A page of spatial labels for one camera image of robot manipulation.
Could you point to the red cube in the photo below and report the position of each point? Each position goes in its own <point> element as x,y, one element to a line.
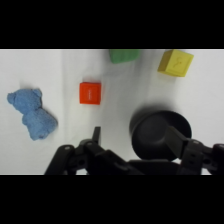
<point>90,93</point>

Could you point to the green foam wedge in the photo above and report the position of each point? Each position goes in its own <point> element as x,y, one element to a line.
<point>124,55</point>

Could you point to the black bowl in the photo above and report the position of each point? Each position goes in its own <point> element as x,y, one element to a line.
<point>153,133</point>

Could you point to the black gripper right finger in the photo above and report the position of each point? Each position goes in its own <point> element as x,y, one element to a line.
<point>186,150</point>

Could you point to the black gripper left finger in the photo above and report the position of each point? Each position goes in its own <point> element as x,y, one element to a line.
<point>87,154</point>

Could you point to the yellow cube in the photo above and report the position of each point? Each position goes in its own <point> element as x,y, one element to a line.
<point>175,62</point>

